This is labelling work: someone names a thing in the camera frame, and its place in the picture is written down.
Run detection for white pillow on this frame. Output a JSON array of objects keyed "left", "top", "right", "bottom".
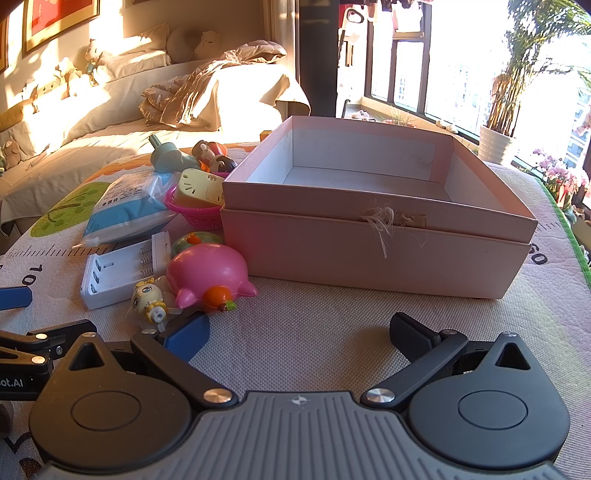
[{"left": 99, "top": 23, "right": 171, "bottom": 84}]

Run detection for brown-haired doll figure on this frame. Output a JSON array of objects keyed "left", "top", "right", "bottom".
[{"left": 191, "top": 140, "right": 238, "bottom": 176}]

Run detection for printed play mat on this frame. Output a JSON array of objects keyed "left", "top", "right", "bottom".
[{"left": 0, "top": 143, "right": 591, "bottom": 480}]

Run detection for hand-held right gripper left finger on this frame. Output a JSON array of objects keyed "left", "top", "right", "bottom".
[{"left": 68, "top": 313, "right": 234, "bottom": 409}]

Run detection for white battery charger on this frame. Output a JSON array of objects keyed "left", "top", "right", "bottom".
[{"left": 79, "top": 231, "right": 172, "bottom": 311}]

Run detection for pink pig toy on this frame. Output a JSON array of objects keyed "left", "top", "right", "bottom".
[{"left": 165, "top": 244, "right": 259, "bottom": 315}]

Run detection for white bear plush toy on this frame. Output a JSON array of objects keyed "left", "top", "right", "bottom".
[{"left": 194, "top": 30, "right": 222, "bottom": 58}]

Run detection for white vacuum cleaner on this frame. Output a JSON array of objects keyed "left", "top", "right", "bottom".
[{"left": 336, "top": 7, "right": 370, "bottom": 116}]

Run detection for hanging laundry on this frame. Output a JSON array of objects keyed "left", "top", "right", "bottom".
[{"left": 374, "top": 0, "right": 439, "bottom": 33}]

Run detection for small yellow-haired doll figure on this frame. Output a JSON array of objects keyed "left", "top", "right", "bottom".
[{"left": 130, "top": 276, "right": 170, "bottom": 333}]

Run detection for red framed picture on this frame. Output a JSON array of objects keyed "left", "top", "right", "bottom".
[{"left": 22, "top": 0, "right": 101, "bottom": 52}]

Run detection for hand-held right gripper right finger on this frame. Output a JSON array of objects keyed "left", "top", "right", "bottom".
[{"left": 361, "top": 312, "right": 532, "bottom": 409}]

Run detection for blue white wipes packet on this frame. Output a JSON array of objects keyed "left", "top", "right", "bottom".
[{"left": 82, "top": 168, "right": 181, "bottom": 245}]

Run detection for beige quilt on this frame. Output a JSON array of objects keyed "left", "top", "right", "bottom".
[{"left": 140, "top": 41, "right": 288, "bottom": 129}]

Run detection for pale plush toy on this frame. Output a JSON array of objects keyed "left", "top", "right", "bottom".
[{"left": 28, "top": 76, "right": 61, "bottom": 109}]

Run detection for round grey plush cushion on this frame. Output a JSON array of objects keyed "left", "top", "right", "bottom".
[{"left": 165, "top": 25, "right": 199, "bottom": 63}]

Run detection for bed with white sheet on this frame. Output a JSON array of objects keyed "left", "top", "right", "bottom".
[{"left": 0, "top": 60, "right": 311, "bottom": 236}]

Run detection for yellow plastic toy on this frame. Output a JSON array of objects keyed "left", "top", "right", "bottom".
[{"left": 177, "top": 168, "right": 225, "bottom": 206}]

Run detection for magenta plastic basket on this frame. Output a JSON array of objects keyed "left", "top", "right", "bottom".
[{"left": 165, "top": 185, "right": 225, "bottom": 230}]

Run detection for plush doll with teal clothes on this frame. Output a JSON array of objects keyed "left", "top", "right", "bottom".
[{"left": 83, "top": 39, "right": 110, "bottom": 86}]

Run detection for potted palm plant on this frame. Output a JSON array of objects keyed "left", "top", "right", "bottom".
[{"left": 478, "top": 0, "right": 591, "bottom": 164}]

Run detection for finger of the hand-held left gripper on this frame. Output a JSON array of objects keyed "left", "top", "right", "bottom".
[
  {"left": 0, "top": 319, "right": 98, "bottom": 368},
  {"left": 0, "top": 285, "right": 33, "bottom": 311}
]

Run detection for teal plastic toy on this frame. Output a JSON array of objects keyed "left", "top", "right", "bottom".
[{"left": 148, "top": 135, "right": 201, "bottom": 174}]

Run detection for pink potted flowers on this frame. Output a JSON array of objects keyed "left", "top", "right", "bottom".
[{"left": 531, "top": 148, "right": 590, "bottom": 208}]

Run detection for green round toy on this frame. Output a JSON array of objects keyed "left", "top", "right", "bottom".
[{"left": 172, "top": 230, "right": 225, "bottom": 257}]

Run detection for cream plush toy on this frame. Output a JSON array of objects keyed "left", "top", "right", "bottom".
[{"left": 53, "top": 58, "right": 84, "bottom": 97}]

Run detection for pink cardboard box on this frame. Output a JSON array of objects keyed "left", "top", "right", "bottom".
[{"left": 219, "top": 115, "right": 539, "bottom": 301}]

